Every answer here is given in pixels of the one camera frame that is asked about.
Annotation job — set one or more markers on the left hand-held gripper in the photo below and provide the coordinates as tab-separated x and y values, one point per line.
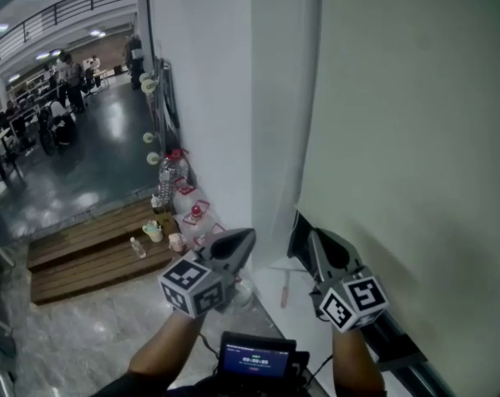
187	277

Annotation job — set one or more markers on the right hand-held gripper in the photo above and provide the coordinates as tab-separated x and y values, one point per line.
367	298

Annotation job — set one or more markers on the beige roller blind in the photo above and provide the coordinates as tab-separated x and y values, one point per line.
398	139

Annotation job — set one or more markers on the person's right forearm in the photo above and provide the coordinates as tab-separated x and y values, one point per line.
355	362

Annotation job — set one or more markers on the person's left forearm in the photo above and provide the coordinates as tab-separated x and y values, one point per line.
163	345

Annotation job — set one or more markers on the large clear water jug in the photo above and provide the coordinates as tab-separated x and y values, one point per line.
173	172
206	234
243	294
185	199
198	221

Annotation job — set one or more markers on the black framed window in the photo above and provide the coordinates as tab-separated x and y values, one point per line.
299	242

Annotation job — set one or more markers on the small pink figurine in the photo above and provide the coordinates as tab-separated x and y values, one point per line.
177	240

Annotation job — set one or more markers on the small cardboard box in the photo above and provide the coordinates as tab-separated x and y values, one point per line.
165	219

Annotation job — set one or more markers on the pale green cup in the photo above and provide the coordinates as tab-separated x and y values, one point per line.
152	232

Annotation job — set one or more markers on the white spray bottle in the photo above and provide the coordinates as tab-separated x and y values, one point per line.
155	201

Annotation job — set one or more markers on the small clear plastic bottle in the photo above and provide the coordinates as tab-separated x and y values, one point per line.
138	248

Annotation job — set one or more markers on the black chest-mounted screen device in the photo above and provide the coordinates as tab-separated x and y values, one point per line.
253	358

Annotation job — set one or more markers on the wooden step platform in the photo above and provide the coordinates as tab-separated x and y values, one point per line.
88	271

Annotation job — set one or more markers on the folded trolley with cream wheels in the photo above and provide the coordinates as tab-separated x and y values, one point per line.
167	106

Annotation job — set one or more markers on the person's dark shirt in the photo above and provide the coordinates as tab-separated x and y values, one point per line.
130	387

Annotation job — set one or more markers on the black wheeled equipment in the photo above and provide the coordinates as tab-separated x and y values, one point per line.
53	130

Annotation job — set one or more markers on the standing rack with grey garments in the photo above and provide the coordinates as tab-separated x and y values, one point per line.
134	56

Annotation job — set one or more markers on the long work table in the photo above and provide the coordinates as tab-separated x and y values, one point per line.
1	139

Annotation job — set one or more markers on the white shelf rack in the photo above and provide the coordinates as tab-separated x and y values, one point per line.
30	89

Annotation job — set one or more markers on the black balcony railing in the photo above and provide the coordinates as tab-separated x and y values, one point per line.
56	15

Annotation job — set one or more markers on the group of ceiling lights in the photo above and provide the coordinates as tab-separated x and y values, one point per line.
1	27

